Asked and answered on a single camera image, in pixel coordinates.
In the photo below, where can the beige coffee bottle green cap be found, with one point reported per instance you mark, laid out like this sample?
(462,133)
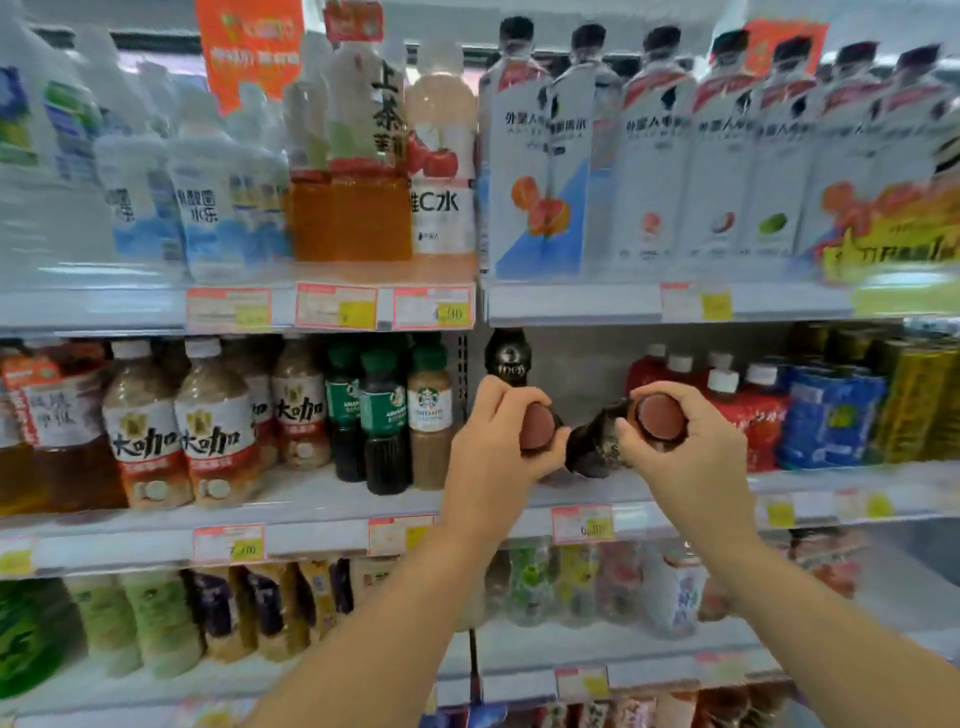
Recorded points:
(430,420)

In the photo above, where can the group of red white-capped bottles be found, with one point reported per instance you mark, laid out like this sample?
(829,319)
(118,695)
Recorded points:
(742,420)

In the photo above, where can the milk coffee bottle white cap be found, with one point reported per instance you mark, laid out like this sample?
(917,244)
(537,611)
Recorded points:
(300,405)
(146,435)
(217,427)

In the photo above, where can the person's left forearm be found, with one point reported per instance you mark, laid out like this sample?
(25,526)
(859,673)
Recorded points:
(390,637)

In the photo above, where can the group of red-labelled clear bottles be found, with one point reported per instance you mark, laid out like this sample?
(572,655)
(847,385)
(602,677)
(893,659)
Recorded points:
(817,562)

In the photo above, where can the dark bottle with brown cap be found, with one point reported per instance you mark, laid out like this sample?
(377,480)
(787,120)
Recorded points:
(538,427)
(596,450)

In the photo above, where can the person's right hand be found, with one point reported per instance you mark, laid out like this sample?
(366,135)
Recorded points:
(697,480)

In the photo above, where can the orange hanging promo sign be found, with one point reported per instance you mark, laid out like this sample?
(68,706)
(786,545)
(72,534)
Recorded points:
(251,45)
(765,37)

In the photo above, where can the person's right forearm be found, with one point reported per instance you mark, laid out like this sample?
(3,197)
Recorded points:
(817,637)

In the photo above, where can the row of clear blue-labelled bottles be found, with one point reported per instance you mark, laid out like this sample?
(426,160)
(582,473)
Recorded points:
(112,172)

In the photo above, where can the blue wrapped drink pack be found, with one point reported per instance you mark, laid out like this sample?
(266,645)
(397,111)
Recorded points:
(829,416)

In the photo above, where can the pale green drink bottle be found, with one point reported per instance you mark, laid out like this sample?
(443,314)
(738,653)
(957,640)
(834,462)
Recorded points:
(105,622)
(163,622)

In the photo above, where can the row of white black-capped bottles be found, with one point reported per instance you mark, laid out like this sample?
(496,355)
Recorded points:
(712,165)

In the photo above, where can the white and red price tag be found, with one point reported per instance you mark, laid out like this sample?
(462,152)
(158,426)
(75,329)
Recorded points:
(866,504)
(583,683)
(583,524)
(696,302)
(433,307)
(336,306)
(15,558)
(401,535)
(229,309)
(778,513)
(229,544)

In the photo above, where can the orange tea bottle white label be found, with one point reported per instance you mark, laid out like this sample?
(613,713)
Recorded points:
(367,150)
(309,180)

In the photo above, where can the yellow and orange promo sign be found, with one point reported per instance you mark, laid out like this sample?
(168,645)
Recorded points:
(892,232)

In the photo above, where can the person's right thumb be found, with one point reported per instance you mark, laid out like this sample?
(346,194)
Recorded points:
(634,442)

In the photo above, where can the amber tea bottle orange label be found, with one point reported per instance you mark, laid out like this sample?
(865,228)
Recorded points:
(60,427)

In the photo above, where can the peach drink bottle apple label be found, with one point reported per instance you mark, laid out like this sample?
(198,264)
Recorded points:
(442,150)

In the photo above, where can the dark coffee bottle green cap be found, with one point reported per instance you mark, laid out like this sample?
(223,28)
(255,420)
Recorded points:
(345,412)
(385,427)

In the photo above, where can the person's left thumb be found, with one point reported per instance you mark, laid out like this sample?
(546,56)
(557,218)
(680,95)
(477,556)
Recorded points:
(547,465)

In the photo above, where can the person's left hand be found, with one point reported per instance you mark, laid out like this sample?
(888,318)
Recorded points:
(480,472)

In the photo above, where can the row of purple-yellow labelled bottles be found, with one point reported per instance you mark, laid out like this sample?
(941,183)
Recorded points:
(262,607)

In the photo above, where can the dark green drink bottle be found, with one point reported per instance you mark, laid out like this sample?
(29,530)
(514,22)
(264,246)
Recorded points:
(30,637)

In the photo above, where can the row of colourful clear bottles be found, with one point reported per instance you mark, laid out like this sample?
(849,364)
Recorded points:
(592,585)

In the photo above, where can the row of drinks with colourful labels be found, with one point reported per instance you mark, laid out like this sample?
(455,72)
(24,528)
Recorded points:
(660,712)

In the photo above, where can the dark bottle with black cap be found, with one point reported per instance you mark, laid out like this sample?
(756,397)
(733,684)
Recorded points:
(508,356)

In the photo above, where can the small red hanging tag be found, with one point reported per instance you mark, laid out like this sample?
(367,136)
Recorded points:
(354,19)

